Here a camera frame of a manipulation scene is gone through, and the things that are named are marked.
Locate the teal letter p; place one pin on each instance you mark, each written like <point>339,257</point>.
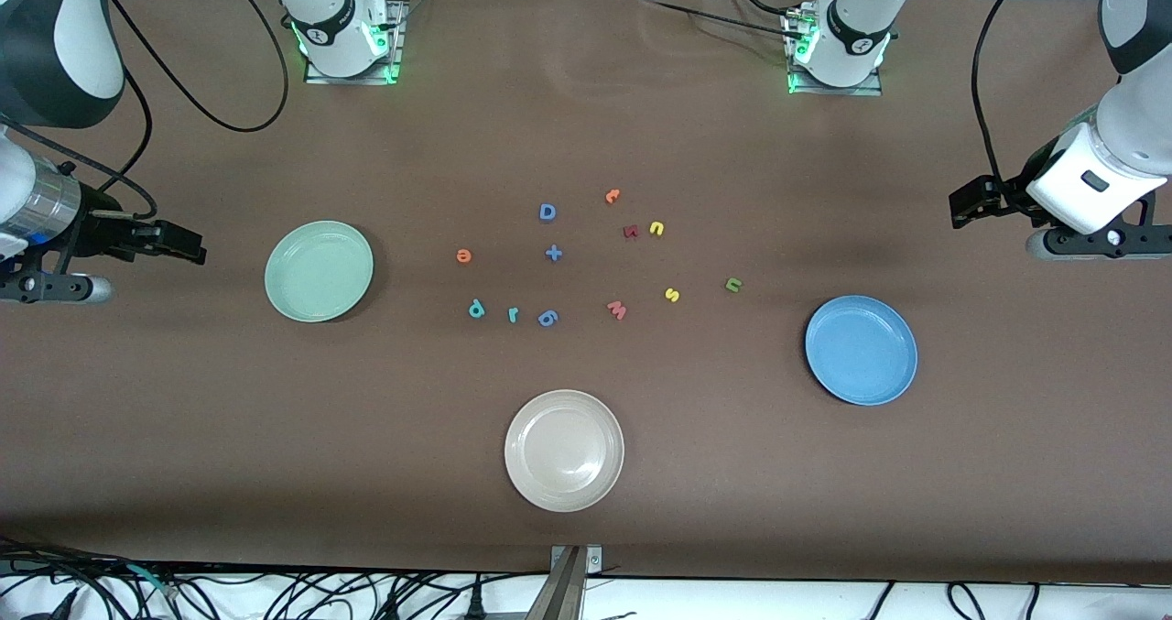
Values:
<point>475,311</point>

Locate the blue letter D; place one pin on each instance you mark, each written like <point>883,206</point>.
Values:
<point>543,212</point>

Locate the blue number 6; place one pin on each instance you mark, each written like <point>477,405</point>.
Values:
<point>544,320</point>

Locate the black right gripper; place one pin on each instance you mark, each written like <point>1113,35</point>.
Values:
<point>101,233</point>

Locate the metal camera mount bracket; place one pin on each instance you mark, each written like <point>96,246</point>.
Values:
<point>568,583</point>

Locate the light green plate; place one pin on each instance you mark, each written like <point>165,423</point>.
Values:
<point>319,271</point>

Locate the beige plate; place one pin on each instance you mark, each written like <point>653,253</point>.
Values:
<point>564,451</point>

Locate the blue plus sign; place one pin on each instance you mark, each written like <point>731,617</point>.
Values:
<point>553,254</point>

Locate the brown table cover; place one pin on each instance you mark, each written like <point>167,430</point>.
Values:
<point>824,473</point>

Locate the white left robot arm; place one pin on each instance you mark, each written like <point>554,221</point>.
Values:
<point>1131,125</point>

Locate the blue plate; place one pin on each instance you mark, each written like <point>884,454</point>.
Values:
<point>861,350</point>

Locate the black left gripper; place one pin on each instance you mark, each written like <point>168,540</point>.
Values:
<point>1010,191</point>

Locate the pink letter w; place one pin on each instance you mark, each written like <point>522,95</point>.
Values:
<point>617,310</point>

